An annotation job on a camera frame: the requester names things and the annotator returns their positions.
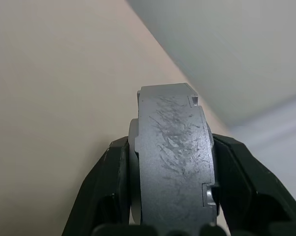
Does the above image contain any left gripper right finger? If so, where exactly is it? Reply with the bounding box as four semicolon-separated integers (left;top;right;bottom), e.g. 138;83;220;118
211;133;296;236

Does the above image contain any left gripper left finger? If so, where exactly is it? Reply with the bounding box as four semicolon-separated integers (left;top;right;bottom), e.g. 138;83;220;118
61;136;140;236

